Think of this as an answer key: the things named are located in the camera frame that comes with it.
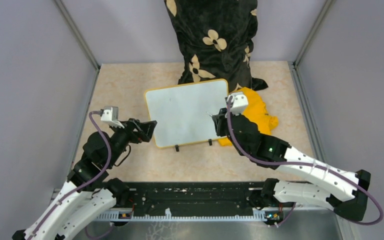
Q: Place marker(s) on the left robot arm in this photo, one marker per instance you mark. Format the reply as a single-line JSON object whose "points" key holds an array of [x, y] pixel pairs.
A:
{"points": [[86, 193]]}

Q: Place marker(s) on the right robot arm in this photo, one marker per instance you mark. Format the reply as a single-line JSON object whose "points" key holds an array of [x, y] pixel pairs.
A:
{"points": [[343, 192]]}

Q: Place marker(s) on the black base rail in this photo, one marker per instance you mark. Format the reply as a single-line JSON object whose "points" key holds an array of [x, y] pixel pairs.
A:
{"points": [[196, 202]]}

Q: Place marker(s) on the black floral blanket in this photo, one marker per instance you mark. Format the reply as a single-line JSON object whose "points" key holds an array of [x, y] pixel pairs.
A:
{"points": [[215, 38]]}

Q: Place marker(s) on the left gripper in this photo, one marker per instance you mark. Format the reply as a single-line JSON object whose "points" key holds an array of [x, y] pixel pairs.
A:
{"points": [[140, 135]]}

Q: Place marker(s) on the yellow t-shirt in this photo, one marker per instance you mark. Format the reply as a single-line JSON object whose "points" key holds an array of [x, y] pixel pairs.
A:
{"points": [[257, 113]]}

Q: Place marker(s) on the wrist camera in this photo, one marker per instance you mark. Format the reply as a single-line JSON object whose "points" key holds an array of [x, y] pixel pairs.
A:
{"points": [[110, 116], [238, 102]]}

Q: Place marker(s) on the yellow-framed whiteboard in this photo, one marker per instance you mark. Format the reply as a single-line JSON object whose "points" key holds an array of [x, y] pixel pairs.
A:
{"points": [[180, 112]]}

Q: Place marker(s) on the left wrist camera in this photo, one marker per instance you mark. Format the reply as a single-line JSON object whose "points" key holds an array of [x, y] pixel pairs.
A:
{"points": [[110, 116]]}

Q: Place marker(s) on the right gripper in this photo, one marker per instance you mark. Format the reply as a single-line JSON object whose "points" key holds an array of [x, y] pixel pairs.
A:
{"points": [[220, 120]]}

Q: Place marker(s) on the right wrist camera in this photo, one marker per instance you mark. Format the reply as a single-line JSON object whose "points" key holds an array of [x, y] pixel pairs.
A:
{"points": [[238, 102]]}

